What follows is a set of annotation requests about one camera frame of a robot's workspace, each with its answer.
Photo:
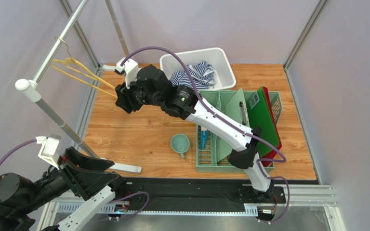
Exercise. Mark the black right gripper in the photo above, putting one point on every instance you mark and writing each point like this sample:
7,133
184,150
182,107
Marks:
126,98

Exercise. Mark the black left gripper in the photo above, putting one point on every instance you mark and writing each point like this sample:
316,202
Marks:
83,182

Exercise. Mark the yellow velvet hanger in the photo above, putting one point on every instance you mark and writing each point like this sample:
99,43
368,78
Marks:
74,65

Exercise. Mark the blue white striped tank top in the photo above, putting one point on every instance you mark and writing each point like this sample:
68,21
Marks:
203,75

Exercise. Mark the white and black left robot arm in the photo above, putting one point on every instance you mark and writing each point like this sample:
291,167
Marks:
20,196

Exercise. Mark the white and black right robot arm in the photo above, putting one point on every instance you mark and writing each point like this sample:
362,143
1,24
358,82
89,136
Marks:
185,103

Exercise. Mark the white plastic tub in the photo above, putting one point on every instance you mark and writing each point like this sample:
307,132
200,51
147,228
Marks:
224,75

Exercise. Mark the teal plastic cup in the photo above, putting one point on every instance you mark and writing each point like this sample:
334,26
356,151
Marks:
180,144

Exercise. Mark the blue white small box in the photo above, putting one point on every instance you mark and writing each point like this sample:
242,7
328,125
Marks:
203,137

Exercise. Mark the green plastic dish rack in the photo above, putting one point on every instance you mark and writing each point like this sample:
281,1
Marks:
206,159

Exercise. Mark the silver clothes rack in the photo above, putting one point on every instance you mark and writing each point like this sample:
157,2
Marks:
130,139

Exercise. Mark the light green cutting board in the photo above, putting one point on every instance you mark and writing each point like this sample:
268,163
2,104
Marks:
233,105

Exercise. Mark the red cutting board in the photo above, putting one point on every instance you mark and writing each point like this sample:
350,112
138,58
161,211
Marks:
272,153

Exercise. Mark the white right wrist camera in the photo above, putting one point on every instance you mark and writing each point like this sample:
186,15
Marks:
129,69

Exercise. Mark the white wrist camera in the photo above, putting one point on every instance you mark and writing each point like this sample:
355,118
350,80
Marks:
129,69
48,149

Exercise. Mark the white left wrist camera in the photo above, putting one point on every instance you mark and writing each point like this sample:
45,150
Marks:
48,149

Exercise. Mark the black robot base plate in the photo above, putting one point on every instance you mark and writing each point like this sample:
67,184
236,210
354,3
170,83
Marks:
195,195

